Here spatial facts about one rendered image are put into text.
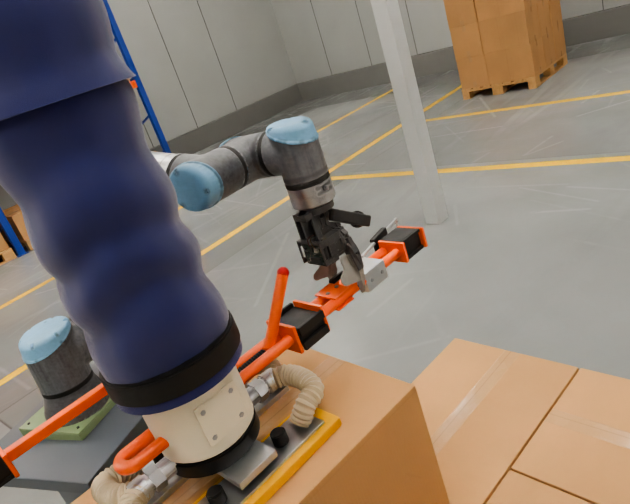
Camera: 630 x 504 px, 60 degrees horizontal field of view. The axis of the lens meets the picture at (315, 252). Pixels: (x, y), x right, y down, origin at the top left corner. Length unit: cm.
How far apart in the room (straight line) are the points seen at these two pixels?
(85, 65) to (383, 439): 75
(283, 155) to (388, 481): 62
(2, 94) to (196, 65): 1094
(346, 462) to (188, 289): 39
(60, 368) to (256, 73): 1123
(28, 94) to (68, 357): 110
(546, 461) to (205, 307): 91
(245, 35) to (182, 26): 158
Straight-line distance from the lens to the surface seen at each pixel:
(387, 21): 381
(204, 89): 1165
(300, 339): 104
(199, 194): 100
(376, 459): 103
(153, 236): 78
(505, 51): 770
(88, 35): 77
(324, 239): 107
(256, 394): 104
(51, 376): 174
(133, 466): 94
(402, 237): 126
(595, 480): 141
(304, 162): 103
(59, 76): 74
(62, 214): 76
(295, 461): 97
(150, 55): 1113
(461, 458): 147
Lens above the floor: 159
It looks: 22 degrees down
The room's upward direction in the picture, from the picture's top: 19 degrees counter-clockwise
